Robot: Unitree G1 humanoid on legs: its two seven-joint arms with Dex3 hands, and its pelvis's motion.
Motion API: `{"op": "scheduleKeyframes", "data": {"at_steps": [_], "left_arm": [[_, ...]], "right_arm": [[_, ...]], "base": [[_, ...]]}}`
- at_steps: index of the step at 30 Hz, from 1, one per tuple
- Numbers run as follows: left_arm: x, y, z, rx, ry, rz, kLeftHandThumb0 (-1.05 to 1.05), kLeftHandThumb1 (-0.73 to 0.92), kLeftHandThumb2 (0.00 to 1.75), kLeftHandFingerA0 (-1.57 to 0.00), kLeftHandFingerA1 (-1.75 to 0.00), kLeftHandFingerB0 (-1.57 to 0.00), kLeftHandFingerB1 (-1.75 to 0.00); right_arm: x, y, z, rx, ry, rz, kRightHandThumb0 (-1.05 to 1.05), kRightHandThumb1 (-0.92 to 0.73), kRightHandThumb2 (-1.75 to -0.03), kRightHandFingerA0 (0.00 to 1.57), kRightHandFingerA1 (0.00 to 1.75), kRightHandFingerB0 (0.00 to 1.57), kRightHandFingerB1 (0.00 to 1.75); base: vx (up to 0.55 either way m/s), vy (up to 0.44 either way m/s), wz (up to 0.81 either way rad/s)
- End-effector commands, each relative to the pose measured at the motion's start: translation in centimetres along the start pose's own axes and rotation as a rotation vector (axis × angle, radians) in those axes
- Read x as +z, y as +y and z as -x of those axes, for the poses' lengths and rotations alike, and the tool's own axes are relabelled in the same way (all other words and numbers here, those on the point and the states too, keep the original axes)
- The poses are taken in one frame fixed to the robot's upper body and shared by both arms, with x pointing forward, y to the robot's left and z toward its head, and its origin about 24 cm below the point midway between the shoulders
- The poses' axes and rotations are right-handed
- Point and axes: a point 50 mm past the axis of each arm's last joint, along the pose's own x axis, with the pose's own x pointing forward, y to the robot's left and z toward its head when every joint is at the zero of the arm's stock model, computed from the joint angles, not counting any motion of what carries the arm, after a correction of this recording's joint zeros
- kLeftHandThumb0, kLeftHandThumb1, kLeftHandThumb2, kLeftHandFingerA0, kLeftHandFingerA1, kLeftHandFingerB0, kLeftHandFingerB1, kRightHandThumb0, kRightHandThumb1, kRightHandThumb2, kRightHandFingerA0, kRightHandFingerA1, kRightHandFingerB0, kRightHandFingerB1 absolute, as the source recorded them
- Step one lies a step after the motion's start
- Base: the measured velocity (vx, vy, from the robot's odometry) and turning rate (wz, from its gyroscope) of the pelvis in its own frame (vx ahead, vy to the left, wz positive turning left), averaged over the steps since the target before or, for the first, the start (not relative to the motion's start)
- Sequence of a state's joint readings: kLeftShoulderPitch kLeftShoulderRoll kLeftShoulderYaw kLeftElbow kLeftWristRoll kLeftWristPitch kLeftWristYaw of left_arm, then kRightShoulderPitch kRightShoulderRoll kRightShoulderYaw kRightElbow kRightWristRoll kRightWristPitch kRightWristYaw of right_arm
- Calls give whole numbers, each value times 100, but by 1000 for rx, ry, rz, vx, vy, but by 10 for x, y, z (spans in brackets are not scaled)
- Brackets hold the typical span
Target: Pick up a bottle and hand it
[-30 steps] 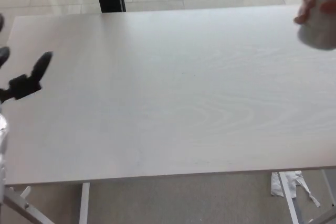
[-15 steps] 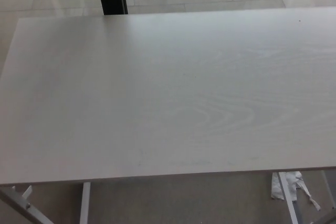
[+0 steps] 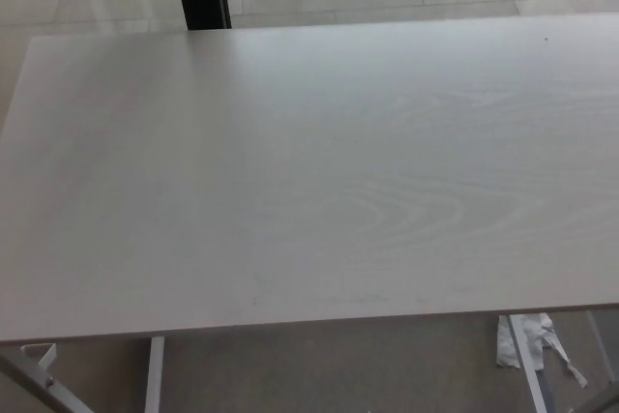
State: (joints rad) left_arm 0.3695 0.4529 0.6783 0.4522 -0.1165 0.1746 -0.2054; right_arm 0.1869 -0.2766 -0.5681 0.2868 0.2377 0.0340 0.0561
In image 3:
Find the thin white table leg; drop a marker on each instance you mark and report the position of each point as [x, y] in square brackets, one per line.
[599, 343]

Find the grey diagonal table brace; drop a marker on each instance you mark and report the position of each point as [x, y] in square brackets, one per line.
[38, 386]

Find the crumpled white paper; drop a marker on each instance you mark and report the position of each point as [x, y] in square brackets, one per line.
[532, 335]

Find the white metal table bracket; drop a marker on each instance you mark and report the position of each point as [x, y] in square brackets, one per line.
[46, 355]

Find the white slanted table leg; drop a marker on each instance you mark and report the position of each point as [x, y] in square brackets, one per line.
[527, 369]

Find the white straight table leg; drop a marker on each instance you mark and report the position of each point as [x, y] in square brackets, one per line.
[155, 374]

